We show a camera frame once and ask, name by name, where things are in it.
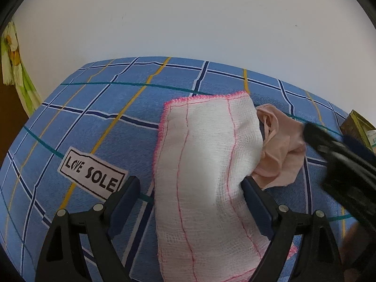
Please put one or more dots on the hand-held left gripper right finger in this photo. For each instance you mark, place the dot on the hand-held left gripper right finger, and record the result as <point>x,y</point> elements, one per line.
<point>258,210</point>

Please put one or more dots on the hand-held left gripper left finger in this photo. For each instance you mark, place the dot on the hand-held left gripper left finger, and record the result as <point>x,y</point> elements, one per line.
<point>126,201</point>

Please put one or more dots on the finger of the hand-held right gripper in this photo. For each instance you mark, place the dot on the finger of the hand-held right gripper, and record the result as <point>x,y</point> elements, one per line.
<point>318,138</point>
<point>358,148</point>

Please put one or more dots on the cotton swab packet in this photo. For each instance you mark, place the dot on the cotton swab packet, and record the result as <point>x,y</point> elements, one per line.
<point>372,137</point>

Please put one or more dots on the gold metal tin box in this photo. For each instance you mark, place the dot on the gold metal tin box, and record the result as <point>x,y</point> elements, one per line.
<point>354,124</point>

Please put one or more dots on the pink sock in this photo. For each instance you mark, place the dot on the pink sock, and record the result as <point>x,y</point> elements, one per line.
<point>279,149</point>

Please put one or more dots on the white gauze cloth pink trim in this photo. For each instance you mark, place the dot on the white gauze cloth pink trim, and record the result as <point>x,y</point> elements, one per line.
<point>205,167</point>

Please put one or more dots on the blue plaid blanket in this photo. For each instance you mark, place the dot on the blue plaid blanket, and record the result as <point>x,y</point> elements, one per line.
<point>102,108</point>

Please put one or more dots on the green yellow floral curtain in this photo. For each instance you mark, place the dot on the green yellow floral curtain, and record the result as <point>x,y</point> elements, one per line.
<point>14,64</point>

